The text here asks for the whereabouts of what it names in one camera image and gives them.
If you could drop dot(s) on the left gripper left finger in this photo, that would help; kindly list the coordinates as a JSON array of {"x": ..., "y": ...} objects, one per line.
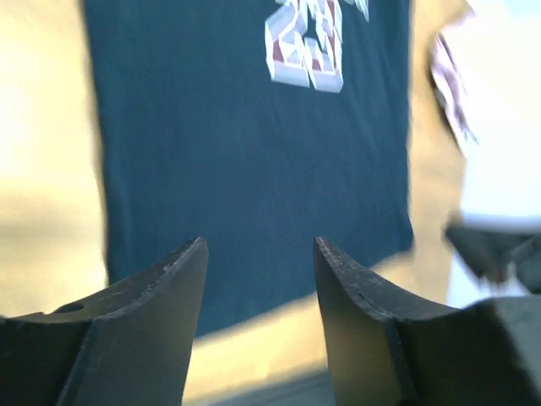
[{"x": 128, "y": 344}]

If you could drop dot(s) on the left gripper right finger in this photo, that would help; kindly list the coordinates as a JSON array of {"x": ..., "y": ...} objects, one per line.
[{"x": 388, "y": 346}]

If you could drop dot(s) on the navy basketball tank top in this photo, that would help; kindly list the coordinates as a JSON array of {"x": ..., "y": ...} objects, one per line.
[{"x": 259, "y": 126}]

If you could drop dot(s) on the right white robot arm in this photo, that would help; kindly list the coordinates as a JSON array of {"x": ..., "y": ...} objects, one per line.
[{"x": 486, "y": 71}]

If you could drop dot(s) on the striped white folded tank top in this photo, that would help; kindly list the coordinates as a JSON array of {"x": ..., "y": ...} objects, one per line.
[{"x": 449, "y": 92}]

